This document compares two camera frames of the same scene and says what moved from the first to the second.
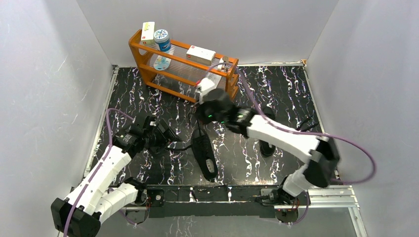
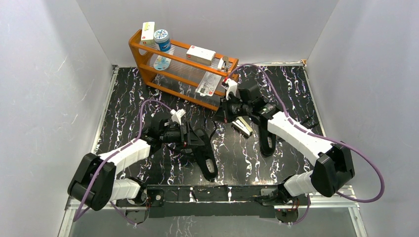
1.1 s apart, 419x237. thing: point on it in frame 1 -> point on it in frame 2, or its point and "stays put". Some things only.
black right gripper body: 205,116 -> 237,108
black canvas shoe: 267,150 stays put
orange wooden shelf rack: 170,68 stays put
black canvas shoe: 203,151 stays put
